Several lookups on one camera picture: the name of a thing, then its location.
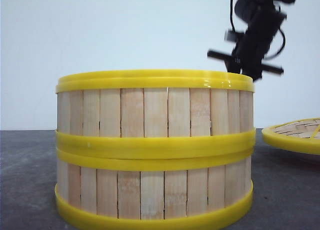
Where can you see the woven bamboo steamer lid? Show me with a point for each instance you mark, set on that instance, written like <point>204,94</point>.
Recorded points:
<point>299,136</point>

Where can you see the bamboo steamer drawer bottom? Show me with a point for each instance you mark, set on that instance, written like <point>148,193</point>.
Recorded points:
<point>104,193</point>

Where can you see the bamboo steamer drawer carried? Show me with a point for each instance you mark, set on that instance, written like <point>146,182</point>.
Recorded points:
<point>154,115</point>

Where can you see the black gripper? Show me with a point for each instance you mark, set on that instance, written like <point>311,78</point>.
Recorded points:
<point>252,45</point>

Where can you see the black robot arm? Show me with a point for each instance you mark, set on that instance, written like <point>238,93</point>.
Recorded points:
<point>244,10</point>

